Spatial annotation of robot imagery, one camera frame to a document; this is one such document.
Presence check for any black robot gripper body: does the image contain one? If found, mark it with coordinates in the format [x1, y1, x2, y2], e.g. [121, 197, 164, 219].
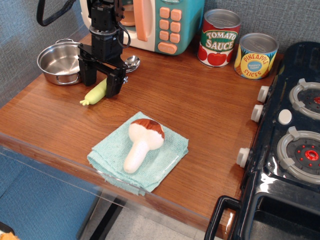
[78, 29, 127, 77]

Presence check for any clear acrylic table guard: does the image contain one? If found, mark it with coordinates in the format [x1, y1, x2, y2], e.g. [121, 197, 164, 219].
[0, 134, 209, 240]

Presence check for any pineapple slices can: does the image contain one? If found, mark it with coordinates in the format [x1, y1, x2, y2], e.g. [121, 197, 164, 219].
[234, 32, 279, 80]

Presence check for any small steel pot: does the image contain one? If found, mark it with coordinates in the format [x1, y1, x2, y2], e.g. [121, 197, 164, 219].
[37, 38, 82, 86]

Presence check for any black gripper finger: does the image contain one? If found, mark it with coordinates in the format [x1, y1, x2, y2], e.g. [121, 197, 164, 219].
[78, 56, 97, 87]
[105, 71, 125, 99]

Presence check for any spoon with green handle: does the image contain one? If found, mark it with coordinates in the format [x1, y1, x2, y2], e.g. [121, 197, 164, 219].
[79, 55, 140, 106]

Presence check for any black toy stove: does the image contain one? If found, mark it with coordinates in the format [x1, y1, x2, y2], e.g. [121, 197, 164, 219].
[205, 41, 320, 240]

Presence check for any plush mushroom toy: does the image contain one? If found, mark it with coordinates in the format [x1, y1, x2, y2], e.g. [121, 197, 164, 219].
[123, 118, 165, 174]

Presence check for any orange plush object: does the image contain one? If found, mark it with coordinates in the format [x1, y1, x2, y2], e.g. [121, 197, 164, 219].
[0, 232, 20, 240]

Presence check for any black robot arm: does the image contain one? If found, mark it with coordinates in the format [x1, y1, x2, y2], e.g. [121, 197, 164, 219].
[78, 0, 128, 98]

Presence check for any teal toy microwave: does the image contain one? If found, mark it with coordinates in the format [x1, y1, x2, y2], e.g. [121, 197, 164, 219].
[80, 0, 204, 56]

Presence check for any tomato sauce can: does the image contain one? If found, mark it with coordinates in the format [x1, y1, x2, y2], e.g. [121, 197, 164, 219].
[197, 9, 241, 67]

